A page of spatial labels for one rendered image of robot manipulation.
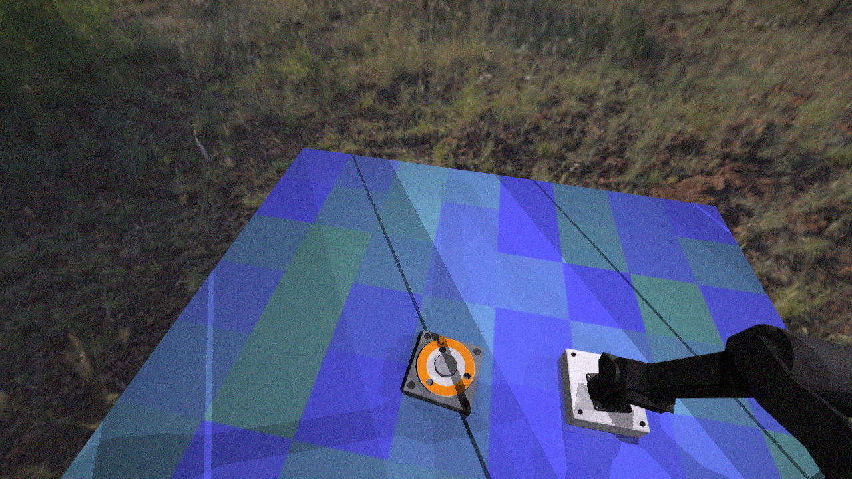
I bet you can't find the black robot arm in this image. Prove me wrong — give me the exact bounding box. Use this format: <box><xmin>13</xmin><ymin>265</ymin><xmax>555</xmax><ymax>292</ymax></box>
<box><xmin>586</xmin><ymin>324</ymin><xmax>852</xmax><ymax>479</ymax></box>

